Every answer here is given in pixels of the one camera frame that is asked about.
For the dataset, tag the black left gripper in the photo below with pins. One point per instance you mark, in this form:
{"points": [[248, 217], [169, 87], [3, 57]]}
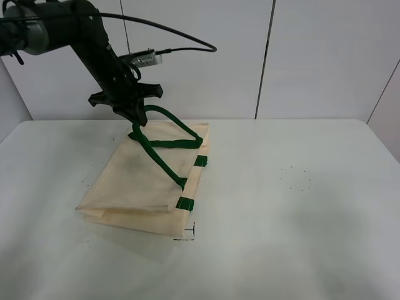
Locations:
{"points": [[122, 91]]}

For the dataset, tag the cream linen bag green handles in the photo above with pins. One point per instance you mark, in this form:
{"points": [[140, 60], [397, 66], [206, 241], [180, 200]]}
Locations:
{"points": [[150, 182]]}

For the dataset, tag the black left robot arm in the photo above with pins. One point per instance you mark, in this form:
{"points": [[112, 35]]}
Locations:
{"points": [[41, 28]]}

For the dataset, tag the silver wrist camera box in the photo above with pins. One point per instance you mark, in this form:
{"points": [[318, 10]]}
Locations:
{"points": [[143, 58]]}

